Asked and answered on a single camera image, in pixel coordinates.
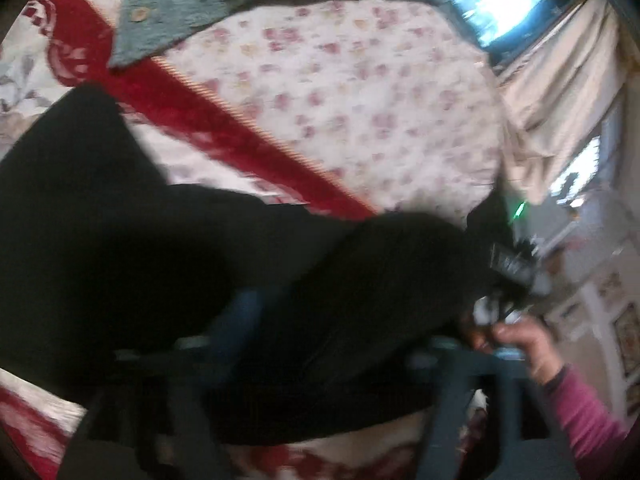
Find right hand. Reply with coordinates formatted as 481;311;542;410
462;315;565;386

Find beige curtain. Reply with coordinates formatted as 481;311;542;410
499;0;634;204

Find floral quilt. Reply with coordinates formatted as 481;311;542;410
49;0;507;221

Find right forearm magenta sleeve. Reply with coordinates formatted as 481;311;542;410
544;365;628;479

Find red patterned blanket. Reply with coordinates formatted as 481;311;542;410
0;0;492;480

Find black pants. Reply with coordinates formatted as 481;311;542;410
0;81;507;449

